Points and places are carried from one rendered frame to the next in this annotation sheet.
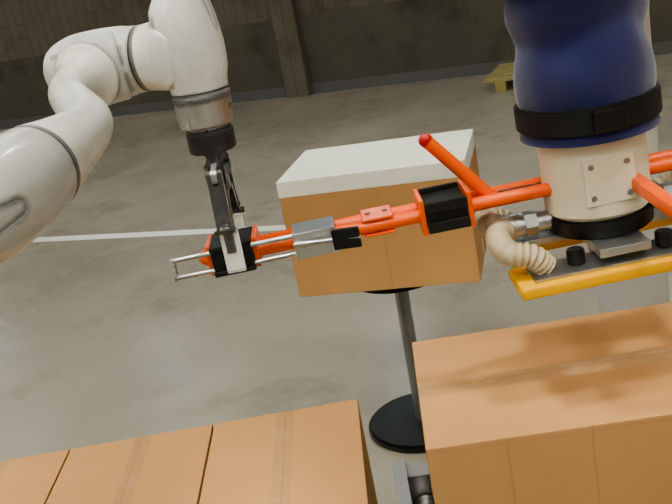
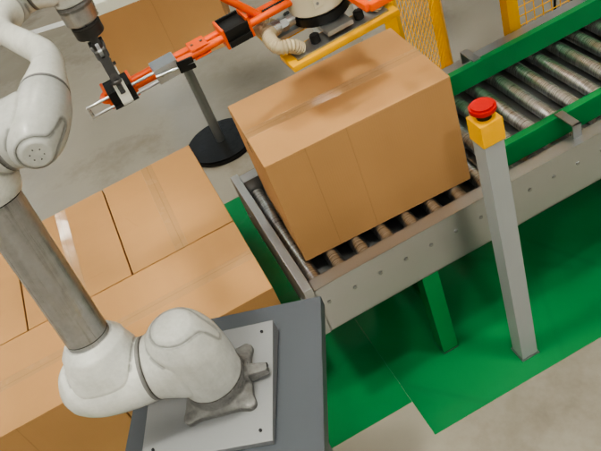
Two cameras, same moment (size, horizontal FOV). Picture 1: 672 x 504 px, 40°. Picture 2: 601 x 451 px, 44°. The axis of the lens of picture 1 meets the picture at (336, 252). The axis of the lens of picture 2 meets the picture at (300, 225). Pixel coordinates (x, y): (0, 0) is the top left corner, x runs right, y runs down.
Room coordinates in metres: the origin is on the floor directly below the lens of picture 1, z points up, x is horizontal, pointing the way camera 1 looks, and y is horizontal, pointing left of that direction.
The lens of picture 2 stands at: (-0.42, 0.19, 2.15)
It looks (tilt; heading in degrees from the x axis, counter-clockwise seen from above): 40 degrees down; 350
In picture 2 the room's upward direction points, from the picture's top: 23 degrees counter-clockwise
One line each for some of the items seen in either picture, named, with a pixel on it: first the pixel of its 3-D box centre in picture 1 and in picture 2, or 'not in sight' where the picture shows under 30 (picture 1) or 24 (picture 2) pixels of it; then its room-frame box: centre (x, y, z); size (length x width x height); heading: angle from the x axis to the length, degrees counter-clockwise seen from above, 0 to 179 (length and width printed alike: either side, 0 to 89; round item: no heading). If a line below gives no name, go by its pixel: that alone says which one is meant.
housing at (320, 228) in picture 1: (315, 237); (165, 68); (1.45, 0.03, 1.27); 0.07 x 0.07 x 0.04; 89
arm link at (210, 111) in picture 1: (204, 109); (78, 11); (1.45, 0.16, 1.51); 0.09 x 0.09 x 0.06
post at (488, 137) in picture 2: not in sight; (507, 251); (0.93, -0.59, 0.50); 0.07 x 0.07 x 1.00; 88
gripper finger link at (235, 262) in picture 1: (232, 251); (122, 91); (1.41, 0.16, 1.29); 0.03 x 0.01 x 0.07; 88
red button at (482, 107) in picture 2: not in sight; (482, 110); (0.93, -0.59, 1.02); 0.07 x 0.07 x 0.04
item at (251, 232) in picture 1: (234, 249); (120, 89); (1.46, 0.16, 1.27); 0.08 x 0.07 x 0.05; 89
